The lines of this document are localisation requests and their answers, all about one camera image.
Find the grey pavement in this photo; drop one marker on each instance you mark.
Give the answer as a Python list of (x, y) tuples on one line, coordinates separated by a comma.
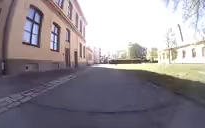
[(13, 85)]

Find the cobblestone strip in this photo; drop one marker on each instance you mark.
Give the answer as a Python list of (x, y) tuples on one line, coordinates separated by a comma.
[(30, 93)]

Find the clump of trees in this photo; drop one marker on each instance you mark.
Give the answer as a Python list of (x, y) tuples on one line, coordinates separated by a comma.
[(136, 51)]

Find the bare tree branches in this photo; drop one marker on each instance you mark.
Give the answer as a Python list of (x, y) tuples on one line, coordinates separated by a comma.
[(196, 10)]

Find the grass lawn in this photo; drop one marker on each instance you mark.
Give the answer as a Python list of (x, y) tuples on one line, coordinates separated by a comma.
[(176, 71)]

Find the thin bare tree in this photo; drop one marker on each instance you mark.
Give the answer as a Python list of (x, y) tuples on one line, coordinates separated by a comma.
[(170, 45)]

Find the grey asphalt road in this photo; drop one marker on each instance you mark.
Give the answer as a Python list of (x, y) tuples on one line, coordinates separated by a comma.
[(103, 96)]

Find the dark hedge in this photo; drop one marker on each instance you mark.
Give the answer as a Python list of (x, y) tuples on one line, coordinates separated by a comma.
[(125, 61)]

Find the tall yellow building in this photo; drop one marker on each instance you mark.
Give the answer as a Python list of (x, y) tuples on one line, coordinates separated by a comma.
[(16, 30)]

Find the long white building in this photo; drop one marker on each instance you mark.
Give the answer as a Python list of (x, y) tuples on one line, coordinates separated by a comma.
[(193, 53)]

